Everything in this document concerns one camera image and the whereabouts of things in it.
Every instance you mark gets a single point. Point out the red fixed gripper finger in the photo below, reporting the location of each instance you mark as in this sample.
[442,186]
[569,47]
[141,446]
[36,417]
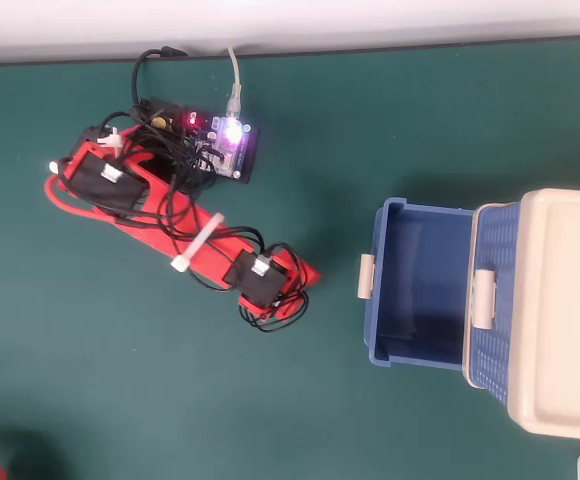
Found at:
[306,275]

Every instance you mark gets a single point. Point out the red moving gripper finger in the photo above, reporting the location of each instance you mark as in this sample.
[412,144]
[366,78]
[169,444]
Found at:
[255,307]

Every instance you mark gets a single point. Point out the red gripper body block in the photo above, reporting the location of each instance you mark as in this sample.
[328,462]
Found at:
[290,302]

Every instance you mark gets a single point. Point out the blue wicker plastic drawer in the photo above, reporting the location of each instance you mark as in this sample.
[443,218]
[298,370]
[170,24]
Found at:
[420,260]
[500,360]

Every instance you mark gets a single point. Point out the beige plastic drawer cabinet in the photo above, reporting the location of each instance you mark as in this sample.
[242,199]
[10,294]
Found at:
[570,300]

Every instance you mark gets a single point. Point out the long white zip tie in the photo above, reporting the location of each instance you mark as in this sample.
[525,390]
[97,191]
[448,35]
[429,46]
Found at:
[197,242]

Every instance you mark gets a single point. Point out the dark green table mat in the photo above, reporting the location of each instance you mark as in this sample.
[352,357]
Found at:
[170,375]

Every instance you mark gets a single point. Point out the servo controller circuit board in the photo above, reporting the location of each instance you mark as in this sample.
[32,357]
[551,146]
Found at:
[235,150]

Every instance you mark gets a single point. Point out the short white zip tie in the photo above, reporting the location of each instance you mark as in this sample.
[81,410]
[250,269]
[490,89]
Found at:
[111,141]

